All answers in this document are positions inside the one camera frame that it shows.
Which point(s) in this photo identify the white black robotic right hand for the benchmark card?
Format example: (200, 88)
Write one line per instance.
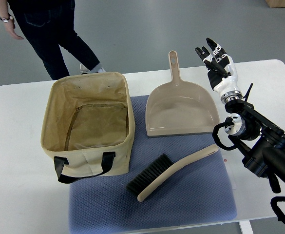
(222, 72)

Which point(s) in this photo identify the pink hand broom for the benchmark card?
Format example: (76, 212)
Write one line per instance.
(155, 174)

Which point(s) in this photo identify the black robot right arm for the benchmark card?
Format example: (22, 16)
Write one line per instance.
(261, 142)

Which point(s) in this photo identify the yellow fabric bag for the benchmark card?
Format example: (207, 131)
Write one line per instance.
(88, 127)

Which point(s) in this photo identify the beige plastic dustpan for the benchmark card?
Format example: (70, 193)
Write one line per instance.
(179, 107)

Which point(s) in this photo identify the wooden box corner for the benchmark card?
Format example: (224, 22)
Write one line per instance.
(275, 3)

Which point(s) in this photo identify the blue mesh cushion mat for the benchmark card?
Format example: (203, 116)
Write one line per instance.
(172, 181)

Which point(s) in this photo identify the clear floor tile lower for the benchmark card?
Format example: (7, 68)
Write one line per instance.
(83, 69)

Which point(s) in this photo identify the white table leg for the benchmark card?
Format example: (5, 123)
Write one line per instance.
(245, 227)

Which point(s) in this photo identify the person in dark jeans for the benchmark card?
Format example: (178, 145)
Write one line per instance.
(48, 25)

